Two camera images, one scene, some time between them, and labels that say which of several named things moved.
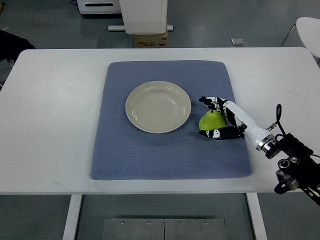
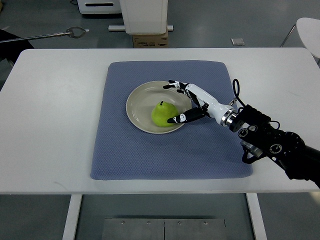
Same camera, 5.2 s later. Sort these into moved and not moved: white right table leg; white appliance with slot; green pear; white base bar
Moved: green pear
Not moved: white base bar; white appliance with slot; white right table leg
